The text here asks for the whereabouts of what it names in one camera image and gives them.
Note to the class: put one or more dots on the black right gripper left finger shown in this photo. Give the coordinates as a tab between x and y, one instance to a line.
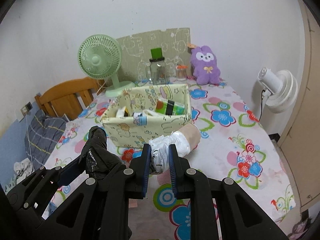
99	209

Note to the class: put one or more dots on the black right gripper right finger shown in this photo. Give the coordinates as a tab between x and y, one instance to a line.
219	209

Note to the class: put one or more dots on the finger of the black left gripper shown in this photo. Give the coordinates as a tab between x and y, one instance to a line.
31	196
82	164

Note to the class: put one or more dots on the black plastic bag bundle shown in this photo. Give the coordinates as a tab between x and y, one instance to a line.
101	171

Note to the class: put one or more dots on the white plastic bag roll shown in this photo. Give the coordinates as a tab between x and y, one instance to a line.
160	150

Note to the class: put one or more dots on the green tissue pack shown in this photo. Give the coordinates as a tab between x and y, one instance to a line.
168	107

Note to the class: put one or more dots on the grey plaid pillow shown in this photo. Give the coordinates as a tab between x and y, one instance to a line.
42	136

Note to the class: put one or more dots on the floral bed sheet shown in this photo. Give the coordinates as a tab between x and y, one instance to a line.
233	144

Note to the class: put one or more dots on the wooden bed headboard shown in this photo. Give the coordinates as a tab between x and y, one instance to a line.
69	98

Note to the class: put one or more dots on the yellow cartoon fabric storage box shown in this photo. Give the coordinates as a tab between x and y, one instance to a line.
127	126

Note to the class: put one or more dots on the green desk fan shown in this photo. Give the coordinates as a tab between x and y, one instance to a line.
99	57

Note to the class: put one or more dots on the white standing fan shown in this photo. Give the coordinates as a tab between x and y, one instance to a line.
280	90

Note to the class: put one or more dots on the glass jar with green lid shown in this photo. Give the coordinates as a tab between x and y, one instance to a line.
156	71

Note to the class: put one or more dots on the patterned cardboard sheet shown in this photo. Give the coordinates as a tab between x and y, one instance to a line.
138	50

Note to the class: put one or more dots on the purple plush toy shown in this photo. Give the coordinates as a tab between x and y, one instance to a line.
204	65

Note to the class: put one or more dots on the small toothpick jar orange lid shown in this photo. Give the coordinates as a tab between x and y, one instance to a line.
181	72

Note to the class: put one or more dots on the wall power socket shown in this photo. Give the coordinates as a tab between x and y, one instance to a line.
26	109

